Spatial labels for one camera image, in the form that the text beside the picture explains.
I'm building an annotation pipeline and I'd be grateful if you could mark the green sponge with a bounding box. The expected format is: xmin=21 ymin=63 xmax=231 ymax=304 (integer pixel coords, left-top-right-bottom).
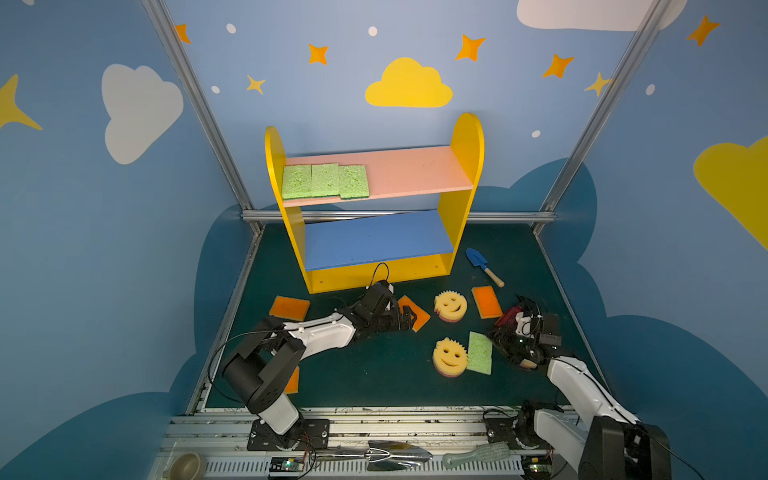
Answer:
xmin=339 ymin=165 xmax=370 ymax=200
xmin=467 ymin=331 xmax=493 ymax=375
xmin=310 ymin=163 xmax=340 ymax=198
xmin=281 ymin=165 xmax=312 ymax=200

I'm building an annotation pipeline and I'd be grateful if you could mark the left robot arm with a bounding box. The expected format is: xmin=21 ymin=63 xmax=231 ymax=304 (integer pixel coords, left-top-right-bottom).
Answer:
xmin=216 ymin=280 xmax=417 ymax=442

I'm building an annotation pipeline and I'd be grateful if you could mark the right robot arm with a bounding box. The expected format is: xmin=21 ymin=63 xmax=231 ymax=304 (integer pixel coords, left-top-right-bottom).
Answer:
xmin=488 ymin=313 xmax=672 ymax=479

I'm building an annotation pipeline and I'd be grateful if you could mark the smiley sponge right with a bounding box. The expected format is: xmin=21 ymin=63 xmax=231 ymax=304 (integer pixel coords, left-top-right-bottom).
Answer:
xmin=519 ymin=359 xmax=539 ymax=370

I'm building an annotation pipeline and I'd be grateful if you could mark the smiley sponge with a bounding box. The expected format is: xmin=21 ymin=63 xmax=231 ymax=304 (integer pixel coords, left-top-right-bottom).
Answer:
xmin=519 ymin=359 xmax=539 ymax=370
xmin=434 ymin=290 xmax=468 ymax=323
xmin=432 ymin=338 xmax=468 ymax=378

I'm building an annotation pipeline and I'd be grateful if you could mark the red toy object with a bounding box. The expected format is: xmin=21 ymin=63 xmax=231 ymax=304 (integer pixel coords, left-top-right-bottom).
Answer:
xmin=494 ymin=306 xmax=523 ymax=327

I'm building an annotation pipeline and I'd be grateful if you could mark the orange sponge centre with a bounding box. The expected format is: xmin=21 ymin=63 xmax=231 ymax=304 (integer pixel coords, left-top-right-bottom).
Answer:
xmin=398 ymin=295 xmax=430 ymax=332

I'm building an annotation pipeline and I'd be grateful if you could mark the orange sponge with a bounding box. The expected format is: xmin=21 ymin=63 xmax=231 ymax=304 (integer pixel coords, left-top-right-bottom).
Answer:
xmin=398 ymin=295 xmax=430 ymax=332
xmin=472 ymin=286 xmax=503 ymax=319
xmin=269 ymin=296 xmax=310 ymax=322
xmin=284 ymin=367 xmax=300 ymax=395

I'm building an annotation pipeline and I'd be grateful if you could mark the orange sponge right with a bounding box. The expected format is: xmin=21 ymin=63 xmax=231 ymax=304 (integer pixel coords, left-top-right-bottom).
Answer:
xmin=472 ymin=286 xmax=503 ymax=319

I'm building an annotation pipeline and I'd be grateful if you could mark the smiley sponge upper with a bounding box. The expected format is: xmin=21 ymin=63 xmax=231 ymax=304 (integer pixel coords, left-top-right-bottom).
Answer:
xmin=434 ymin=290 xmax=468 ymax=323

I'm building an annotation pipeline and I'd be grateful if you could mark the smiley sponge lower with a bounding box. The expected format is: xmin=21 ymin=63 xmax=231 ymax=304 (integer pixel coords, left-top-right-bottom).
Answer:
xmin=432 ymin=338 xmax=468 ymax=378

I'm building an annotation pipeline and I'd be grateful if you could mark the orange sponge far left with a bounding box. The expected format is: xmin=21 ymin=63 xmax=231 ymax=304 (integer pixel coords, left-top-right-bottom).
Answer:
xmin=269 ymin=296 xmax=310 ymax=322

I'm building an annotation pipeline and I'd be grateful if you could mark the pale green brush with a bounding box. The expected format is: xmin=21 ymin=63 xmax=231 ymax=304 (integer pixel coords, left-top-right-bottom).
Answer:
xmin=441 ymin=442 xmax=511 ymax=469

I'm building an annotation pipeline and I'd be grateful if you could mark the blue toy shovel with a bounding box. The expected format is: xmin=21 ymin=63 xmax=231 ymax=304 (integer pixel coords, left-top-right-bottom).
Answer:
xmin=466 ymin=248 xmax=505 ymax=288

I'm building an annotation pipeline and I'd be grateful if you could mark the orange sponge front left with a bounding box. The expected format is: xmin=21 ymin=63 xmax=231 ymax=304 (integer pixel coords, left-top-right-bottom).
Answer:
xmin=284 ymin=367 xmax=300 ymax=395

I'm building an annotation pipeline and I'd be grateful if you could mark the circuit board right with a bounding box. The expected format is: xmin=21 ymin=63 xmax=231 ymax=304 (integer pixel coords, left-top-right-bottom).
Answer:
xmin=521 ymin=456 xmax=553 ymax=480

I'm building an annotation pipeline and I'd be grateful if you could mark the silver metal trowel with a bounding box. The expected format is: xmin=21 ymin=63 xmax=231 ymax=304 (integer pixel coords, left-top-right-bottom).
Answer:
xmin=316 ymin=440 xmax=433 ymax=472

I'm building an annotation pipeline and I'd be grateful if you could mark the green circuit board left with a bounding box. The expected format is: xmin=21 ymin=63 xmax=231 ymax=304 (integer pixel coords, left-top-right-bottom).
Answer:
xmin=268 ymin=456 xmax=306 ymax=475

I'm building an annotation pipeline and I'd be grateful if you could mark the small round bowl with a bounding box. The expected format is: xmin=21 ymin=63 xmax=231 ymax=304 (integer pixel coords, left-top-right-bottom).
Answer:
xmin=165 ymin=452 xmax=206 ymax=480

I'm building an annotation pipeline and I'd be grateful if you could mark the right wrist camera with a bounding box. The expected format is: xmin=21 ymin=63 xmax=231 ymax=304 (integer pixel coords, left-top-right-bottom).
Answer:
xmin=516 ymin=314 xmax=532 ymax=338

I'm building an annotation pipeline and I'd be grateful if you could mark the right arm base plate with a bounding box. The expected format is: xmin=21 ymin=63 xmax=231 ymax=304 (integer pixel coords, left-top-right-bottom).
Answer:
xmin=483 ymin=417 xmax=551 ymax=450

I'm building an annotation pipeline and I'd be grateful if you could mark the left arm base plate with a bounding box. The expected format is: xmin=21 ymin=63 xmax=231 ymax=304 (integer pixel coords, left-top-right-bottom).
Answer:
xmin=246 ymin=417 xmax=330 ymax=451

